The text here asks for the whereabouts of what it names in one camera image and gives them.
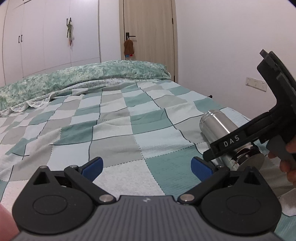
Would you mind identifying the silver steel cup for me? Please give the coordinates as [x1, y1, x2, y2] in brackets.
[199, 109, 264, 171]

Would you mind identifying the beige wooden door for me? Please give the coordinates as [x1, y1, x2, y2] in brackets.
[119, 1, 178, 82]

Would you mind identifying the green floral quilt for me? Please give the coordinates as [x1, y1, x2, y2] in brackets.
[1, 60, 171, 115]

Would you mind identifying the left hand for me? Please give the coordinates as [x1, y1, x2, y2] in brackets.
[0, 204, 19, 241]

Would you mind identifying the white built-in wardrobe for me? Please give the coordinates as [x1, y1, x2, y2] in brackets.
[1, 1, 100, 86]

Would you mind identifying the black door handle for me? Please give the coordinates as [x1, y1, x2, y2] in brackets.
[125, 32, 135, 41]

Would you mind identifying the checkered teal bed sheet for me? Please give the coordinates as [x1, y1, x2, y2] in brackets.
[0, 78, 296, 241]

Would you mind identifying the right hand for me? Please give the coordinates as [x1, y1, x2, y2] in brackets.
[267, 136, 295, 187]

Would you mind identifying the green hanging ornament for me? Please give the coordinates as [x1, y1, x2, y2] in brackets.
[66, 18, 73, 46]

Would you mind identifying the white wall socket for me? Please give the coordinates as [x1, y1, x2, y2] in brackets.
[245, 77, 267, 92]

